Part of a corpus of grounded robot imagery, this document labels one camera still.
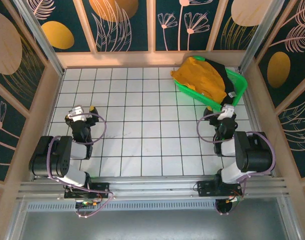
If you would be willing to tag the grey metal sheet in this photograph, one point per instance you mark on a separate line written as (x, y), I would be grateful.
(152, 225)

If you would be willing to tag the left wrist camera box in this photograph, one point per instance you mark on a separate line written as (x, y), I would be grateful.
(76, 111)

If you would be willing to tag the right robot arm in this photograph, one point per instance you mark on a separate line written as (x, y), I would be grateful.
(255, 155)

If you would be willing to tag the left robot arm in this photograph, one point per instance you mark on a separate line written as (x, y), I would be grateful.
(55, 155)

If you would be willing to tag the black t-shirt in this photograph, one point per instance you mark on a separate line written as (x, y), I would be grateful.
(228, 85)

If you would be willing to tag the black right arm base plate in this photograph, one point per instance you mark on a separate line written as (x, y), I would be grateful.
(205, 188)

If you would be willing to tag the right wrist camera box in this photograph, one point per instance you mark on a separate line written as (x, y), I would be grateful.
(226, 111)

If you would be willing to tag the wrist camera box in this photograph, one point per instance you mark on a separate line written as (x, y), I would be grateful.
(76, 111)
(226, 111)

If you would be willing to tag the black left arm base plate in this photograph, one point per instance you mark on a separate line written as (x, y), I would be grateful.
(102, 187)

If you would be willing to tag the aluminium frame post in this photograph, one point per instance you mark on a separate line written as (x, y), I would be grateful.
(261, 37)
(40, 37)

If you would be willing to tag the orange t-shirt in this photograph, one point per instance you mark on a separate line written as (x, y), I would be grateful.
(200, 77)

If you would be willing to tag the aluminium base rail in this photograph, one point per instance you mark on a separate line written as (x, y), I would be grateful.
(152, 185)

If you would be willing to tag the green plastic basket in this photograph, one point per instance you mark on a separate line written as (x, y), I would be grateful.
(240, 82)

